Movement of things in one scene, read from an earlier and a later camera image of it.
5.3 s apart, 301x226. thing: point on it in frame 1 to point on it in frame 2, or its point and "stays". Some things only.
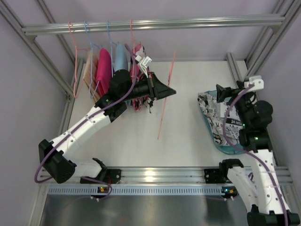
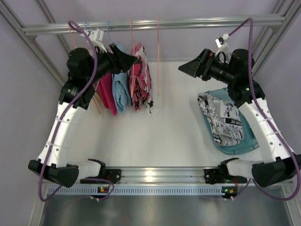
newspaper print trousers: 213,112 stays
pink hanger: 169,82 to 157,54
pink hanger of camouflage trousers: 133,50 stays
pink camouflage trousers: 137,102 stays
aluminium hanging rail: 274,23 stays
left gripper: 152,87 to 114,59
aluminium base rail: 176,175 stays
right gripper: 233,91 to 206,65
